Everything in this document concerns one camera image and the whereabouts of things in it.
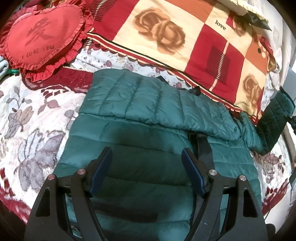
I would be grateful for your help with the green quilted puffer jacket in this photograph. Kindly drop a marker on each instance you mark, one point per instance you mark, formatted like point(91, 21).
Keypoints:
point(146, 194)

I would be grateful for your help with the red heart-shaped ruffled pillow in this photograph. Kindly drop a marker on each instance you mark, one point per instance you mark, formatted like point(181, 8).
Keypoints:
point(39, 41)

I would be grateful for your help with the red cream rose quilt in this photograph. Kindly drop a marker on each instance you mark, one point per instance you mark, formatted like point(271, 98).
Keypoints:
point(204, 43)

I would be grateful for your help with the light blue folded cloth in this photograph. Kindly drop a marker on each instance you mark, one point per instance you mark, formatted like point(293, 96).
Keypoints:
point(4, 66)

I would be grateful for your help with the floral white red bedspread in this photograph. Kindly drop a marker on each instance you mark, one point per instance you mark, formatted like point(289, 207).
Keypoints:
point(36, 119)

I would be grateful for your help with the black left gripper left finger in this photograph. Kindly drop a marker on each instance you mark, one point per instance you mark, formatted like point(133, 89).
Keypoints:
point(49, 219)

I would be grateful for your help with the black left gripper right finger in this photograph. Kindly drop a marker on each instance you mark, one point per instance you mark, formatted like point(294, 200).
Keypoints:
point(229, 210)

